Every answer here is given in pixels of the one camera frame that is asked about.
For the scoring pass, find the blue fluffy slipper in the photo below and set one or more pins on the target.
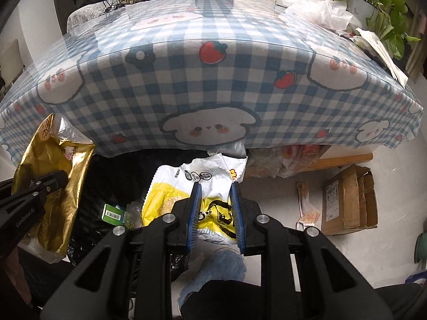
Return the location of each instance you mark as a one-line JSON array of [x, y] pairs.
[[220, 266]]

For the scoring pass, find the yellow snack packet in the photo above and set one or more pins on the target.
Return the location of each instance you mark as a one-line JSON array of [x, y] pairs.
[[160, 200]]

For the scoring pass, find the gold foil bag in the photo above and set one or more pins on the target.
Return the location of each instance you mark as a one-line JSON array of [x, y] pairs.
[[63, 213]]

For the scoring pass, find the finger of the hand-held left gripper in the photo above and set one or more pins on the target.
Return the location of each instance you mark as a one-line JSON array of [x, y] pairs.
[[50, 180]]

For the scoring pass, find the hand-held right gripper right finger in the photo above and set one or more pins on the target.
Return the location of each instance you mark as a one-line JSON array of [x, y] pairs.
[[237, 216]]

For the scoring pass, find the plastic bag with orange packets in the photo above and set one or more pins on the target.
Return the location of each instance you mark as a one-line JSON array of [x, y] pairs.
[[283, 163]]

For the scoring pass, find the black trash bag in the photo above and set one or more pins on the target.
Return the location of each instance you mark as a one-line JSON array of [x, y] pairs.
[[110, 186]]

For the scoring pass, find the stack of white papers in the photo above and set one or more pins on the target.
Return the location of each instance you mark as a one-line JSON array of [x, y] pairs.
[[380, 50]]

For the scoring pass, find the green cardboard box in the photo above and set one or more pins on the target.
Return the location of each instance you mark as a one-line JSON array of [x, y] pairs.
[[113, 214]]

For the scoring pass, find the torn paper packet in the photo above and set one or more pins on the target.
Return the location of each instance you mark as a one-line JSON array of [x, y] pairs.
[[305, 203]]

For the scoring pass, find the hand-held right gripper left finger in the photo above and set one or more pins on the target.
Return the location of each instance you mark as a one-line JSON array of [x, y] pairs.
[[195, 213]]

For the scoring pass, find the wooden table leg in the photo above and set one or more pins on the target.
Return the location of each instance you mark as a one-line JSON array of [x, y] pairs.
[[347, 160]]

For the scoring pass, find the potted green plant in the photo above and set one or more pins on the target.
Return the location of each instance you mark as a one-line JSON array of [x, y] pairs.
[[393, 16]]

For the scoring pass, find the grey patterned sofa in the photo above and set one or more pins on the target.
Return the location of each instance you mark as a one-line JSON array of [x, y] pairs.
[[80, 15]]

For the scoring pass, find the white plastic bag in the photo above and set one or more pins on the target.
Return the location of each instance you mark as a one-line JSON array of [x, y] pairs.
[[320, 11]]

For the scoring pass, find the brown cardboard box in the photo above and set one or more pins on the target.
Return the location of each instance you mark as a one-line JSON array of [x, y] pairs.
[[343, 200]]

